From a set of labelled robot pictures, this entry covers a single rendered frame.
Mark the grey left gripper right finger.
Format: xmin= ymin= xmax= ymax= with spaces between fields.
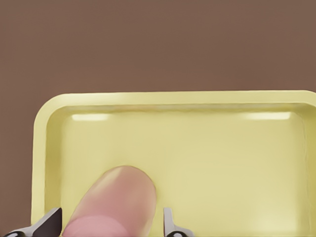
xmin=163 ymin=207 xmax=196 ymax=237

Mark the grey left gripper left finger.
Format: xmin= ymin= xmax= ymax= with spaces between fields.
xmin=0 ymin=207 xmax=63 ymax=237

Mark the pink rounded cylindrical object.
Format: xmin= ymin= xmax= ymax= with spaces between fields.
xmin=60 ymin=165 xmax=158 ymax=237

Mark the pale yellow rectangular tray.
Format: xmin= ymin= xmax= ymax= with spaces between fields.
xmin=31 ymin=90 xmax=316 ymax=237

